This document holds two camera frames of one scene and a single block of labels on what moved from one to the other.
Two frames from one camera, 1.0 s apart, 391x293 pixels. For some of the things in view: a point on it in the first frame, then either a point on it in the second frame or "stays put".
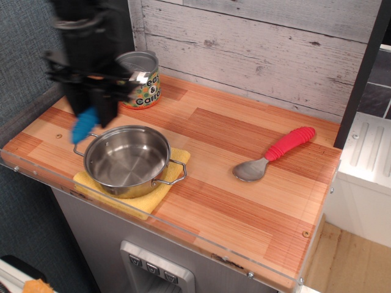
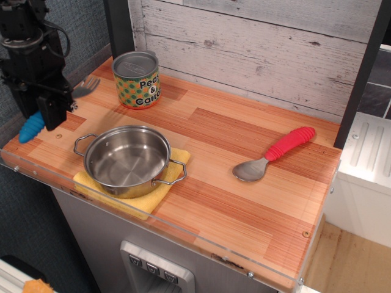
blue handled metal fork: [85, 122] to [36, 123]
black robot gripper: [86, 61] to [36, 72]
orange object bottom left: [36, 285] stays put
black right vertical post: [362, 79] stays put
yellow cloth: [140, 206] stays put
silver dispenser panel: [145, 271] stays put
